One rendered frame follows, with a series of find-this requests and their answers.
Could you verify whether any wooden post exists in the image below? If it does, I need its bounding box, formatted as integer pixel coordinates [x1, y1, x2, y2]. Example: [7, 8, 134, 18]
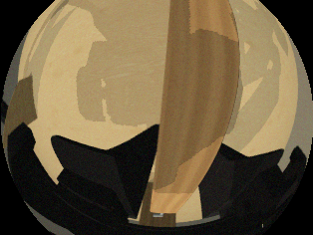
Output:
[138, 182, 176, 227]

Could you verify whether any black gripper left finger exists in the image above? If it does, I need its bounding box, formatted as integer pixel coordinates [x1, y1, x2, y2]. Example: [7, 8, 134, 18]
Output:
[51, 124, 159, 219]

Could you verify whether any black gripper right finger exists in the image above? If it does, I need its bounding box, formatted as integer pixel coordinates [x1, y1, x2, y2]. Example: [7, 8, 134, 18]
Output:
[199, 142, 284, 219]

